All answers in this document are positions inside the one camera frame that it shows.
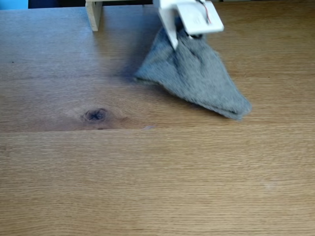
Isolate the light blue background object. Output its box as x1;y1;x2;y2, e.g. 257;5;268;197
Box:
0;0;29;11

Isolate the grey terry cleaning cloth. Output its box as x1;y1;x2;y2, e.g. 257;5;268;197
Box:
134;16;252;121

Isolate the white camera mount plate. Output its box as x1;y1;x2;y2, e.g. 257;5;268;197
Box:
175;0;225;35

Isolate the dark background object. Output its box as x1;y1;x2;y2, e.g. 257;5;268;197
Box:
28;0;87;9

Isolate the pale wooden stand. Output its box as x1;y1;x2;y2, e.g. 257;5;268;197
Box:
85;0;154;32

